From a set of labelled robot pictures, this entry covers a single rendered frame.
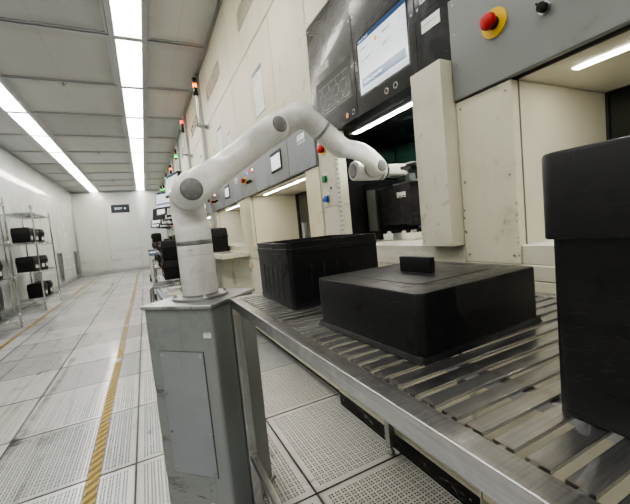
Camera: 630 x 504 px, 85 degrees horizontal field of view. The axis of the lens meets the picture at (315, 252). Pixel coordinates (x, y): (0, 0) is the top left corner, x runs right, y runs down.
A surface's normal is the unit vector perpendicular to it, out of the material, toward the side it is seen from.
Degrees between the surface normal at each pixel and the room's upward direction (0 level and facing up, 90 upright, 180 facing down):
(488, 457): 0
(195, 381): 90
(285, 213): 90
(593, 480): 0
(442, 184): 90
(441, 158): 90
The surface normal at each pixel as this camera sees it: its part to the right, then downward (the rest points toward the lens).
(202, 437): -0.32, 0.10
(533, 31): -0.89, 0.12
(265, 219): 0.44, 0.02
